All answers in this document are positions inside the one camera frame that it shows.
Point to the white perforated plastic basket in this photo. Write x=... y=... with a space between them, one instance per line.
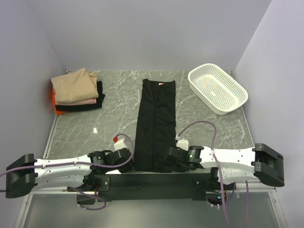
x=217 y=89

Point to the folded black t-shirt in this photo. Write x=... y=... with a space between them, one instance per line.
x=88 y=107

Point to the black t-shirt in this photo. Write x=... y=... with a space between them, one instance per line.
x=156 y=123
x=88 y=107

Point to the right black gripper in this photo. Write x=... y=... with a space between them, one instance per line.
x=175 y=168

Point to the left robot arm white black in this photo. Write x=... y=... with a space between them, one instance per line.
x=27 y=173

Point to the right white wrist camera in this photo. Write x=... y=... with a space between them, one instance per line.
x=182 y=143

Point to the folded pink t-shirt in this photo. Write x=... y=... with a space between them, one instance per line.
x=83 y=102

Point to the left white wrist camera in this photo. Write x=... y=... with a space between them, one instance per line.
x=119 y=143

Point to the folded orange t-shirt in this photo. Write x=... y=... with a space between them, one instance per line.
x=54 y=105

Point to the folded beige t-shirt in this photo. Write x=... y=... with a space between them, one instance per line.
x=75 y=87

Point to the aluminium rail frame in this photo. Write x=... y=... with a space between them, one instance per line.
x=24 y=208

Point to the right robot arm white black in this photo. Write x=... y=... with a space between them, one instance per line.
x=259 y=163

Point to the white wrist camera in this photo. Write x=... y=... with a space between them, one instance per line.
x=119 y=143
x=182 y=143

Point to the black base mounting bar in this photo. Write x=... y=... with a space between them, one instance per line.
x=151 y=186

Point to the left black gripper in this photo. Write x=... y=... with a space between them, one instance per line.
x=130 y=166

